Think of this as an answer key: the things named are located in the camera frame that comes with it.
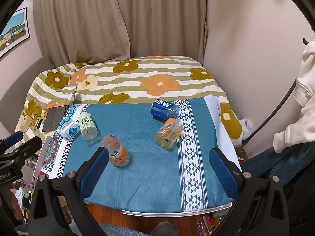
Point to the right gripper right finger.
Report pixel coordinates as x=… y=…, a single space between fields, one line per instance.
x=259 y=206

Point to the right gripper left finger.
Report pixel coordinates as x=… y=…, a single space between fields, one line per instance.
x=47 y=218

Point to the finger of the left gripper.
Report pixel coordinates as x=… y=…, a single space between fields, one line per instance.
x=12 y=140
x=26 y=150

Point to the peach orange label cup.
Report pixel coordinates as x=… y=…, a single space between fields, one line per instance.
x=118 y=155

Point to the white blue label cup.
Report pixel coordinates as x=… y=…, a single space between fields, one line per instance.
x=69 y=130

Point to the green white label cup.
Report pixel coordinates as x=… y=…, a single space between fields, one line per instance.
x=87 y=126

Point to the orange label yellow cup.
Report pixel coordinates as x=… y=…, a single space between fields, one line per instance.
x=168 y=134

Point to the dark blue label cup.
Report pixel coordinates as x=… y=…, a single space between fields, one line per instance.
x=164 y=110

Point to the person's left hand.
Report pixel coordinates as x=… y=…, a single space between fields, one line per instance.
x=16 y=208

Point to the colourful patterned cloth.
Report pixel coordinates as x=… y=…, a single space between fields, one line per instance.
x=58 y=149

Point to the grey laptop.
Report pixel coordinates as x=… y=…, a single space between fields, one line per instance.
x=55 y=111

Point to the teal blue towel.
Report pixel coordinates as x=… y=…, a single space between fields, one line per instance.
x=150 y=154

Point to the floral striped duvet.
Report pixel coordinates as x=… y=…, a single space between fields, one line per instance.
x=136 y=80

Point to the framed building picture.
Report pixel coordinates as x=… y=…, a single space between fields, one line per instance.
x=15 y=32

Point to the beige curtain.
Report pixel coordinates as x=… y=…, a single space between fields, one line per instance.
x=95 y=31

